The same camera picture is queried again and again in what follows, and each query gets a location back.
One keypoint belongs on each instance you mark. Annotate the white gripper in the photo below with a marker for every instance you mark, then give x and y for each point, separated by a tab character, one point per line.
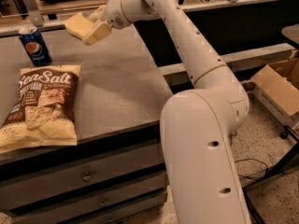
113	13

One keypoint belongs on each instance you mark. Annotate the yellow wavy sponge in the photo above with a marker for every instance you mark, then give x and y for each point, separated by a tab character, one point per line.
78	26

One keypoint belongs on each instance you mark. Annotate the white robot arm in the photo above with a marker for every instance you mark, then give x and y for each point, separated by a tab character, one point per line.
195	125

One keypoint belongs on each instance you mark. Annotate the blue pepsi can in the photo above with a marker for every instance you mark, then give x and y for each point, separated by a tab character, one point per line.
35	46

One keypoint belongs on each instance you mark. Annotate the sea salt chips bag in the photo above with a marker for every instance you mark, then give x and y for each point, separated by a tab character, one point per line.
43	114

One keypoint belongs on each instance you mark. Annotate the grey drawer cabinet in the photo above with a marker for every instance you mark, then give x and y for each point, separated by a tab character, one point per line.
117	167

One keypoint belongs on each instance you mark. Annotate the cardboard box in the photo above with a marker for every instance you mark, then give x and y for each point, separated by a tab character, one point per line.
277	88

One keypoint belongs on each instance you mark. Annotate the black metal stand leg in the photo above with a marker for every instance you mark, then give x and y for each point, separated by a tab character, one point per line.
286	163

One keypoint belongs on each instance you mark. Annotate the metal rail frame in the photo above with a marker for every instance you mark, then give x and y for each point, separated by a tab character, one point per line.
188	26

